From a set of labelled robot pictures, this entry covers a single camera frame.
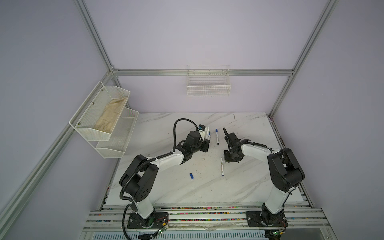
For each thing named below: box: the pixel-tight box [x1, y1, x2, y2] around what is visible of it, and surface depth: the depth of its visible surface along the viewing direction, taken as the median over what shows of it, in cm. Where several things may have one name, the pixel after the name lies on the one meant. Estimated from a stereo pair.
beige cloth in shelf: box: [94, 96, 128, 134], surface depth 80 cm
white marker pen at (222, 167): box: [220, 157, 224, 177], surface depth 92 cm
